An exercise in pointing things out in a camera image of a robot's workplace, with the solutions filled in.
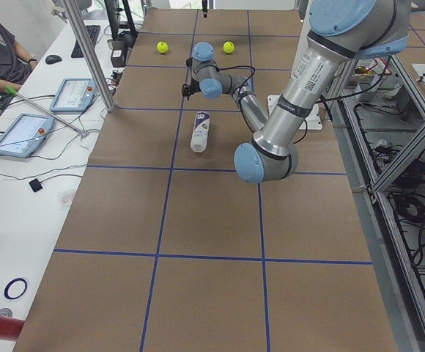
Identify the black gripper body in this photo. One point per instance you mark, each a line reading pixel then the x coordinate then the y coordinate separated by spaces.
pixel 189 88

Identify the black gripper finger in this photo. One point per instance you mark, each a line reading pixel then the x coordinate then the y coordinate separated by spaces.
pixel 185 90
pixel 205 8

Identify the yellow tennis ball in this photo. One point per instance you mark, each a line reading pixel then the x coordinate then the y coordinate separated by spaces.
pixel 228 47
pixel 162 47

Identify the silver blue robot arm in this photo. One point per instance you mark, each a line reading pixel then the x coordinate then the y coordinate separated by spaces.
pixel 339 31

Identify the black box with label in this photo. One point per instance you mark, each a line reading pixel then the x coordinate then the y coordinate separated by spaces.
pixel 119 53

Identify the black computer monitor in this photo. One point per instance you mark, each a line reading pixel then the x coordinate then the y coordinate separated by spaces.
pixel 114 10

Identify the far teach pendant tablet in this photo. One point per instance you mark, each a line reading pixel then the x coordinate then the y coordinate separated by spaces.
pixel 74 95

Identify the teach pendant tablet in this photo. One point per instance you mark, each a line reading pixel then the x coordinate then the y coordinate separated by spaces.
pixel 25 135
pixel 74 95

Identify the black computer mouse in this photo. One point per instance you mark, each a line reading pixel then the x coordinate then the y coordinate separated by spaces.
pixel 52 59

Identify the near teach pendant tablet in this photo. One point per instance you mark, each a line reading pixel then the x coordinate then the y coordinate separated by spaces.
pixel 25 135

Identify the small black square pad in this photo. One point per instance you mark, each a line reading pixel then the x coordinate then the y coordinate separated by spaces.
pixel 35 185

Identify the seated person grey shirt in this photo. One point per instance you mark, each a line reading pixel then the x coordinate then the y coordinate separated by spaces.
pixel 0 58

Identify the aluminium frame post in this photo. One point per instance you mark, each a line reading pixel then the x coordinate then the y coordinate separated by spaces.
pixel 82 36

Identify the metal rod green handle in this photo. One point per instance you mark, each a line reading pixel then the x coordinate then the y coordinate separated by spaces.
pixel 14 93

